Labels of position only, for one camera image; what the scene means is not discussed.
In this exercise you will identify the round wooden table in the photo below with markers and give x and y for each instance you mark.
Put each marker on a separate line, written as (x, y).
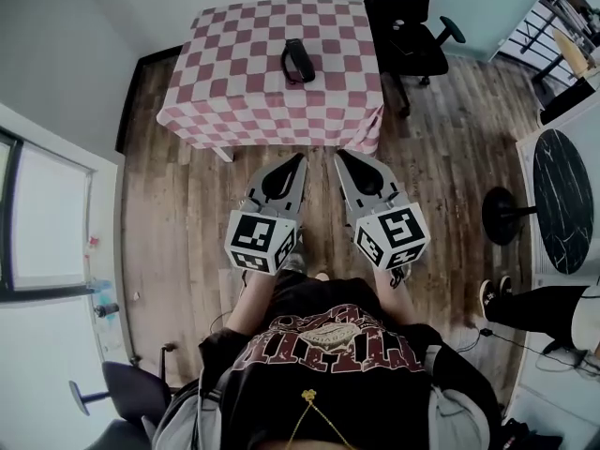
(569, 52)

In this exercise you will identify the person's left forearm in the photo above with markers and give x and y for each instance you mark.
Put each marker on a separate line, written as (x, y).
(253, 298)

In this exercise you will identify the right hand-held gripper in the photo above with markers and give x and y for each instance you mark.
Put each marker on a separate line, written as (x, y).
(396, 230)

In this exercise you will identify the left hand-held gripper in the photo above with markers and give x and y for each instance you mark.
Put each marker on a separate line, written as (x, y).
(255, 235)

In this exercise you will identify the black mesh office chair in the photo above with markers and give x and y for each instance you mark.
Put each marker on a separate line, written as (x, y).
(412, 59)

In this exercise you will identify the dark framed window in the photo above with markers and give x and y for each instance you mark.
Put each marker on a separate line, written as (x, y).
(47, 214)

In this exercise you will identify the black printed t-shirt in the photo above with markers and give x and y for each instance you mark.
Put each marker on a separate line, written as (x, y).
(328, 392)

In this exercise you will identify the round black marble table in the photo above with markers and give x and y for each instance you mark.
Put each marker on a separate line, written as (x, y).
(562, 204)

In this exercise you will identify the black chair with armrest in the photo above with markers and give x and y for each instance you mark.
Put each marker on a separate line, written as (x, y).
(136, 387)

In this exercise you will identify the white table leg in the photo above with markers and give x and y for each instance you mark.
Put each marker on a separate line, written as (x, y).
(225, 154)

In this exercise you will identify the black metal railing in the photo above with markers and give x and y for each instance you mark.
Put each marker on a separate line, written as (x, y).
(548, 68)

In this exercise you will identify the flat black device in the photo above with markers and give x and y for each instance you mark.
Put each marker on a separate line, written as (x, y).
(403, 47)

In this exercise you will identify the dark bottle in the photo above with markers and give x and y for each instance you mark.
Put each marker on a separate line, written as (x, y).
(107, 309)

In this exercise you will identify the blue plastic bottle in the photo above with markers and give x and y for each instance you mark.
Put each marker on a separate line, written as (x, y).
(99, 286)

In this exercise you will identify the black bag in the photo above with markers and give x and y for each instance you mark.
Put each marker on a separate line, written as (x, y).
(525, 436)

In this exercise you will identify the red white checkered tablecloth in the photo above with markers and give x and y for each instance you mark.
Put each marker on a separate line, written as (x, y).
(234, 64)

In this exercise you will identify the person's patterned shoe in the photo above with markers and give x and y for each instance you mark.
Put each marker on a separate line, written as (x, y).
(296, 260)

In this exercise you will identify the small white item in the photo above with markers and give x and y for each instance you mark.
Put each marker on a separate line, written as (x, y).
(398, 25)

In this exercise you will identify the person's right forearm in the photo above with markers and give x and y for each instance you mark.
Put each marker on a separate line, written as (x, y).
(394, 298)

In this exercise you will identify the white rug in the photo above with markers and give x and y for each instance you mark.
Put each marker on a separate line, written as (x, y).
(525, 181)

